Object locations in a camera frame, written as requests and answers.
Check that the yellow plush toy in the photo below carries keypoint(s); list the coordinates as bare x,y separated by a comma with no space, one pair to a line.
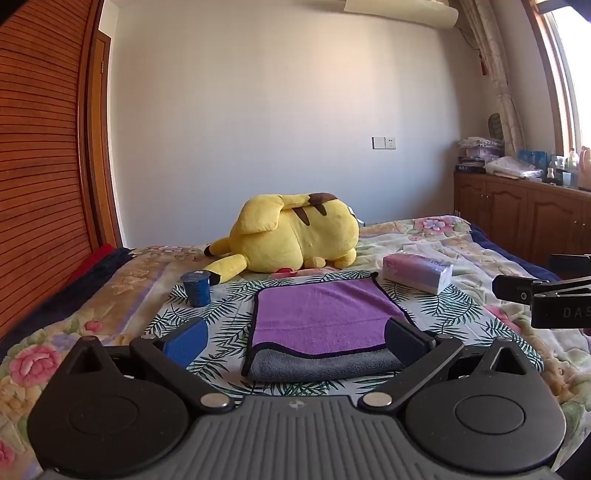
295,230

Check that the white wall socket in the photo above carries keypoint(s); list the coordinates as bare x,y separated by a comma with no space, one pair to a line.
383,143

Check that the leaf print cloth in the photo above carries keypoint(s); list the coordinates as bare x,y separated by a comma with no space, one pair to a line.
221,304

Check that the dark blue blanket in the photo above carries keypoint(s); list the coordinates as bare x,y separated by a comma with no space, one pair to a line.
503,244

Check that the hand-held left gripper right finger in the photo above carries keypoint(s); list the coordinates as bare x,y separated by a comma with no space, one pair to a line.
400,340

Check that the wooden door frame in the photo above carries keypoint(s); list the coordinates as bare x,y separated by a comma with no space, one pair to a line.
99,138

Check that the stack of folded cloths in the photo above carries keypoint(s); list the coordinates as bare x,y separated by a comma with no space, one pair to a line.
478,150

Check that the blue cup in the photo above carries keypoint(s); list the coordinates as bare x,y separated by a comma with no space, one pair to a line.
197,290

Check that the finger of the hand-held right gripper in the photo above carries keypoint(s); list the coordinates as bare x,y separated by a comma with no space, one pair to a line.
571,265
515,288

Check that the white plastic bag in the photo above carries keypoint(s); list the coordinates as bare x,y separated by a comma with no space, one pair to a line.
510,167

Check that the wooden slatted wardrobe door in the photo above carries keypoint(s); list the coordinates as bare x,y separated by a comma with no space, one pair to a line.
41,161

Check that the floral curtain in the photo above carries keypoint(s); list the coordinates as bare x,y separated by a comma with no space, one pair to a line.
501,78

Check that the window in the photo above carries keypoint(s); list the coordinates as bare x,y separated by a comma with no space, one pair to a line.
570,69

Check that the white air conditioner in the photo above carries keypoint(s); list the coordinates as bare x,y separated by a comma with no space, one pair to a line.
406,11

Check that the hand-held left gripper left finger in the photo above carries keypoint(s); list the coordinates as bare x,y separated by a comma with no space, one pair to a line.
187,345

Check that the group of bottles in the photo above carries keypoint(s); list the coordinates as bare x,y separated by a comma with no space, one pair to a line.
565,168

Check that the pink tissue pack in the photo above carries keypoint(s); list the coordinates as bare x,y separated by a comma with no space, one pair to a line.
415,271

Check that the red cloth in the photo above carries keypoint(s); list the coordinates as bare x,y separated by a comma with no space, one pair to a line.
94,261

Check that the wooden cabinet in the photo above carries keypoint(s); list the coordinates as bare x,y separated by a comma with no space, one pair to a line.
517,217

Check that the purple and grey towel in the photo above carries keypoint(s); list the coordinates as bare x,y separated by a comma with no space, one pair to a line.
323,318

